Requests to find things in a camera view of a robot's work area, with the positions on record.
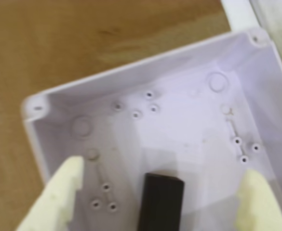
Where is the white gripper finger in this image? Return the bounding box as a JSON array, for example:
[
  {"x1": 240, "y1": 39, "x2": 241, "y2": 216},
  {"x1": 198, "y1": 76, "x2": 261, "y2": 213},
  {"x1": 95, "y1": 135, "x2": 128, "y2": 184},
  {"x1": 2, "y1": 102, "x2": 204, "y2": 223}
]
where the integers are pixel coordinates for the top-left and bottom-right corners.
[
  {"x1": 234, "y1": 168, "x2": 282, "y2": 231},
  {"x1": 15, "y1": 155, "x2": 85, "y2": 231}
]

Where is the lilac plastic box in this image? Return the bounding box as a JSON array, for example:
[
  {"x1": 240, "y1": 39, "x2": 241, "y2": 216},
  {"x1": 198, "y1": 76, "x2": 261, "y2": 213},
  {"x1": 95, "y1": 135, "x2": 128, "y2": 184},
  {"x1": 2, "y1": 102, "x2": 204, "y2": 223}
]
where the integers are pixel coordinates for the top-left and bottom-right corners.
[{"x1": 21, "y1": 27, "x2": 282, "y2": 231}]

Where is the black rectangular block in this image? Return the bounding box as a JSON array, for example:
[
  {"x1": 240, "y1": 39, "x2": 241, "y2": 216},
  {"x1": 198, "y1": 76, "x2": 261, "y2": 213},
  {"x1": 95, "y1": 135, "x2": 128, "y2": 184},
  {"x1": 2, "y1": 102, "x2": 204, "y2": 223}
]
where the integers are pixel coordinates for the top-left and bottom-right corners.
[{"x1": 137, "y1": 172, "x2": 186, "y2": 231}]

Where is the brown cardboard sheet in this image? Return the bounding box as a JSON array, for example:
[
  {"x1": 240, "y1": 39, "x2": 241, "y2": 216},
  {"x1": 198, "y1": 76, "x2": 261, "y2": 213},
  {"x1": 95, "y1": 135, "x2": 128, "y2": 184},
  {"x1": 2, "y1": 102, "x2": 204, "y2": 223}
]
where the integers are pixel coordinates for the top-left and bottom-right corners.
[{"x1": 0, "y1": 0, "x2": 233, "y2": 231}]

